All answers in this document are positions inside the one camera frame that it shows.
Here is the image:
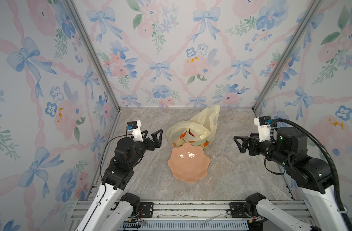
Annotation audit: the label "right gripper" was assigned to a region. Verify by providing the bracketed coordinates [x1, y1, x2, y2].
[233, 131, 289, 168]

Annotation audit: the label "corner aluminium post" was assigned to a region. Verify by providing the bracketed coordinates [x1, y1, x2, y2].
[252, 0, 323, 113]
[62, 0, 120, 113]

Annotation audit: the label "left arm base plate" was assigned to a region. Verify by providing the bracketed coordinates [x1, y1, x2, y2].
[130, 202, 154, 218]

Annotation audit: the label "pink scalloped plate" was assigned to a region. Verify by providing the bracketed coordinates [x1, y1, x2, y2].
[167, 143, 210, 183]

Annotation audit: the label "aluminium front rail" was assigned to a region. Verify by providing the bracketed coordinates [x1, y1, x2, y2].
[66, 200, 316, 231]

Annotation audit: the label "right corner aluminium post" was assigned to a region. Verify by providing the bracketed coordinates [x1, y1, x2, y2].
[252, 0, 323, 113]

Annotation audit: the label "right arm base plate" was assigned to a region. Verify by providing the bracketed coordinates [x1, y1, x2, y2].
[227, 202, 249, 218]

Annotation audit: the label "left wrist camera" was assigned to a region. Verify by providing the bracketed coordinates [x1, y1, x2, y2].
[126, 120, 143, 142]

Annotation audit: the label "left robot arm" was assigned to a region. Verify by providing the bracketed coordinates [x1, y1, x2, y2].
[76, 129, 163, 231]

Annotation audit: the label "yellow plastic bag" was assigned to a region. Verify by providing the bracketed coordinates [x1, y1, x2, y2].
[166, 105, 220, 149]

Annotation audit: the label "left corner aluminium post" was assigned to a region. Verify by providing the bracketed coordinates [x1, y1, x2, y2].
[62, 0, 120, 113]

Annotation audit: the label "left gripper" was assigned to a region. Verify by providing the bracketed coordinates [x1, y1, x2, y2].
[130, 128, 162, 168]

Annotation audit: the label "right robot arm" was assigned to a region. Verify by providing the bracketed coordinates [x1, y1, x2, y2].
[234, 127, 352, 231]

